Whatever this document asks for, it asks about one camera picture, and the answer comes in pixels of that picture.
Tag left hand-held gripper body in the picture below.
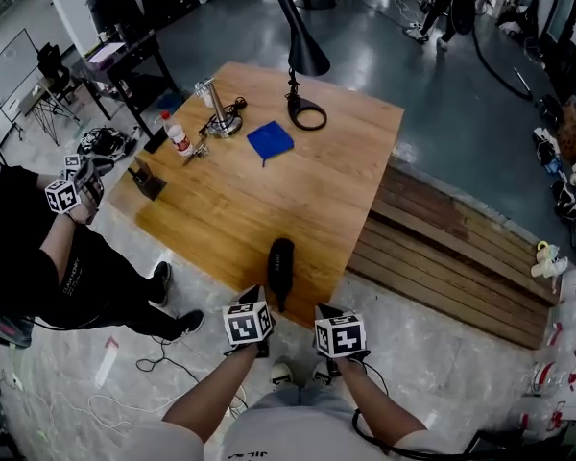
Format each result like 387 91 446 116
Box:
222 284 276 359

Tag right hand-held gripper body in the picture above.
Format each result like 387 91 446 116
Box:
313 303 372 378

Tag person's right forearm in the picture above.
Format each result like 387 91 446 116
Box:
338 356 429 444

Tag person's left forearm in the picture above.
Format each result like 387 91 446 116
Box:
161 342 261 445

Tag person's right white shoe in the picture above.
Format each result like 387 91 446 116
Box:
311 360 336 386

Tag person's white shoe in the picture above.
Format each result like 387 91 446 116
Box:
311 360 336 386
270 361 295 386

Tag person's left white shoe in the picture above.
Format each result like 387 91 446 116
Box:
270 361 295 386

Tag person's light grey shirt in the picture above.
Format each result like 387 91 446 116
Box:
160 384 467 461

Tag wooden step platform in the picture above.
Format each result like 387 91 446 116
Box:
345 156 564 351

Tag brown pen holder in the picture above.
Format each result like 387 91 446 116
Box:
127 156 168 202

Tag blue cloth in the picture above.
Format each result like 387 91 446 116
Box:
246 120 296 168

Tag plastic bottle with red cap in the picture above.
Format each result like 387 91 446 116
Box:
159 109 195 158

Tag black phone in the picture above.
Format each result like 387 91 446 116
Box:
142 126 169 155

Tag silver cone stand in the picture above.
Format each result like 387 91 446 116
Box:
195 77 245 139

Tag yellowish plastic bottle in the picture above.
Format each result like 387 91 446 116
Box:
530 240 558 280

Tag black monitor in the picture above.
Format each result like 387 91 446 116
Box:
463 420 576 461

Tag pile of clear red-tagged bags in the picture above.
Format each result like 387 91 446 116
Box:
517 290 576 432

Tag pile of black gear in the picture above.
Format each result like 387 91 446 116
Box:
78 126 128 158

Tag teal bin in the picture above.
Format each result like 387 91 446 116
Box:
156 91 183 114

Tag clear plastic cup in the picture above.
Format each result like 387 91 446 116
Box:
194 80 215 109

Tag black and white shoes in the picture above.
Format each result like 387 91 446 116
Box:
532 127 564 177
550 180 576 221

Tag black desk lamp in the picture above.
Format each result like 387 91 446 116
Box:
276 0 331 132

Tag black side table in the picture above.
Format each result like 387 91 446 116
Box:
70 30 180 139

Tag white paper tray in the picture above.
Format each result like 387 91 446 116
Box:
86 40 126 64

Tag black stool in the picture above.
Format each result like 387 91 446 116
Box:
540 93 565 129

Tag black chair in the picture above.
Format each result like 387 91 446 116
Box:
36 42 72 93

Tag whiteboard on stand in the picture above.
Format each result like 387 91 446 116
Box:
0 28 42 148

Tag black floor cable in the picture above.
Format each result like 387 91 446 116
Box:
134 336 201 384

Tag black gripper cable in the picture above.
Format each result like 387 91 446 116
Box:
351 360 468 461

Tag white floor cable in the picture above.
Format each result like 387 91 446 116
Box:
88 384 249 432

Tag black cable on table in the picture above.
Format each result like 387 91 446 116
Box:
199 96 249 136

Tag wire frame table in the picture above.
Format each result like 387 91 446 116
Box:
26 77 81 147

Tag thick black hose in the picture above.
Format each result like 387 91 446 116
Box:
469 21 534 103

